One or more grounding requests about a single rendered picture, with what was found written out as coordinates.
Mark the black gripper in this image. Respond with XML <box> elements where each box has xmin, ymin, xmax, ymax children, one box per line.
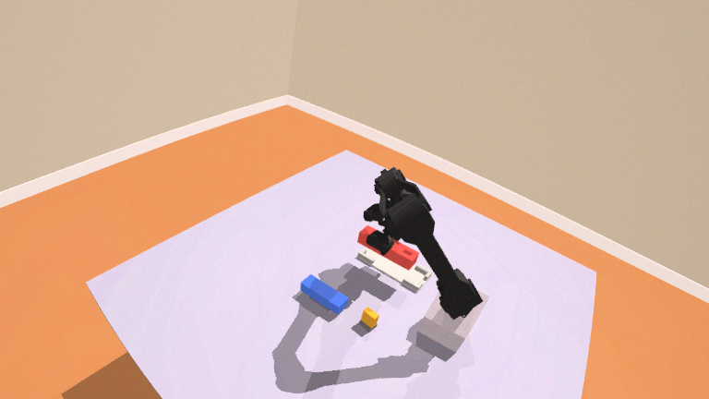
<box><xmin>367</xmin><ymin>220</ymin><xmax>401</xmax><ymax>256</ymax></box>

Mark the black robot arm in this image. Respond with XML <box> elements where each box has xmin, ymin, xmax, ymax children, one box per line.
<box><xmin>363</xmin><ymin>167</ymin><xmax>483</xmax><ymax>320</ymax></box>

